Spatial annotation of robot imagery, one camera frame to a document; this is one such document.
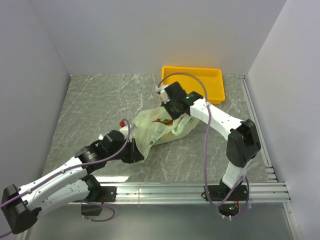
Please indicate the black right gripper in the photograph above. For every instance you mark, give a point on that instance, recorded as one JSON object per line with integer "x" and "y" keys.
{"x": 173, "y": 115}

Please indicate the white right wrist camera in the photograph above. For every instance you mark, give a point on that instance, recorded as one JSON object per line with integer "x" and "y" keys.
{"x": 162, "y": 92}

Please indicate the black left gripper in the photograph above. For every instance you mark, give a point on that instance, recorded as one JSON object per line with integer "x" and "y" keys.
{"x": 136, "y": 154}

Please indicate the aluminium corner rail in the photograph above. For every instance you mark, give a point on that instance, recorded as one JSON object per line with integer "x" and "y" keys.
{"x": 270, "y": 172}

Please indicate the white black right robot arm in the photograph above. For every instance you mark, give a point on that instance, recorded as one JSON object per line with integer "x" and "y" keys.
{"x": 242, "y": 139}

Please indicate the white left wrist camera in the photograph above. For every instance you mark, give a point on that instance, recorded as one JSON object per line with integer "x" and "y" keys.
{"x": 125, "y": 130}

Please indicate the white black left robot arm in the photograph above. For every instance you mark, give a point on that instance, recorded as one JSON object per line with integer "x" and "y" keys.
{"x": 73, "y": 181}

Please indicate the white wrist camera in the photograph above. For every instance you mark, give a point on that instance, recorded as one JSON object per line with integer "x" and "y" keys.
{"x": 162, "y": 92}
{"x": 125, "y": 130}

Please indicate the yellow plastic tray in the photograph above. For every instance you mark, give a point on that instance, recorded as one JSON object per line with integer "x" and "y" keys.
{"x": 211, "y": 78}

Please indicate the light green plastic bag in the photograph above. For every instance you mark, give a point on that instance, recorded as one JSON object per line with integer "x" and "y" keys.
{"x": 149, "y": 133}

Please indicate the aluminium front mounting rail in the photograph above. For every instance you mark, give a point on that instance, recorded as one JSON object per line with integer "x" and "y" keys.
{"x": 174, "y": 211}

